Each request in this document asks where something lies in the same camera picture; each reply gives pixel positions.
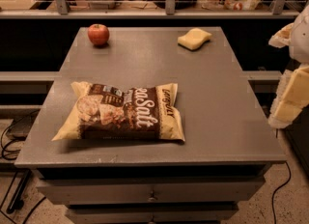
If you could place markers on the black device on floor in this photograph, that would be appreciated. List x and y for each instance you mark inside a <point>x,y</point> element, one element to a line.
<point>20,129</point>

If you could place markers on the grey cabinet lower drawer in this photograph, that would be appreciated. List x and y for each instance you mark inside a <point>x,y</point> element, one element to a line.
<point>147,215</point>

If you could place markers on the red apple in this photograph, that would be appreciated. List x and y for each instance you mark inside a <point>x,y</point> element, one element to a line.
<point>98,34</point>

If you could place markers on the grey cabinet drawer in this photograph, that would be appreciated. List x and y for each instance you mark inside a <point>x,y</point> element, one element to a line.
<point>97,192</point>
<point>147,215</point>

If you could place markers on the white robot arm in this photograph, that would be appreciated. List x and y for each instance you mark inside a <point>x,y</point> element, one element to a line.
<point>292,93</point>

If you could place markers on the sea salt chips bag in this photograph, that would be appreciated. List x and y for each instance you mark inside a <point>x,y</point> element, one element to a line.
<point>105,112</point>

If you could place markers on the metal shelf rail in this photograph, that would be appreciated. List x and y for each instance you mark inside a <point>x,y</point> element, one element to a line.
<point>141,9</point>

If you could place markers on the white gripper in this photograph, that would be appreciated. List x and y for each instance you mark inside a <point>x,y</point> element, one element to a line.
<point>300,38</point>

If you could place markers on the yellow sponge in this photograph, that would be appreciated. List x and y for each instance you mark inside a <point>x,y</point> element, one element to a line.
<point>194,38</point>

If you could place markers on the grey cabinet top drawer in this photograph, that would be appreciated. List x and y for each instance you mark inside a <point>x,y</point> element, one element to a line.
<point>97,192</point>

